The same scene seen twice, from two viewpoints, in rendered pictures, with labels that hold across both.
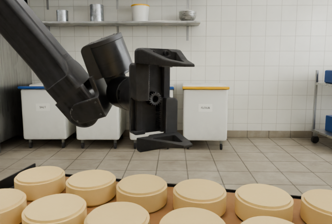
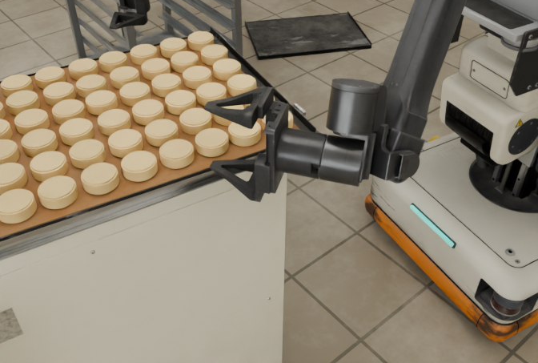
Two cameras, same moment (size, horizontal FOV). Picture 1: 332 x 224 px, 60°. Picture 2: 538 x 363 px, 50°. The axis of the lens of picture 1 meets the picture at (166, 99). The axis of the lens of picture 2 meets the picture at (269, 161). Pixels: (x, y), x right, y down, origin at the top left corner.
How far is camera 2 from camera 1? 100 cm
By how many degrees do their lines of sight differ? 120
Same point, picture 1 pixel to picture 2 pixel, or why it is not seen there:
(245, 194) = (148, 155)
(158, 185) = (200, 139)
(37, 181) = not seen: hidden behind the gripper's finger
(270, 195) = (134, 161)
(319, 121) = not seen: outside the picture
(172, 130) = (257, 187)
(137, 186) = (210, 133)
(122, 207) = (198, 119)
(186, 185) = (185, 147)
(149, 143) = (250, 162)
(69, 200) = not seen: hidden behind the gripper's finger
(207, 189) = (171, 149)
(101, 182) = (232, 127)
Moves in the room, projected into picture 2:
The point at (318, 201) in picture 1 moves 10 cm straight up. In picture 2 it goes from (106, 168) to (93, 109)
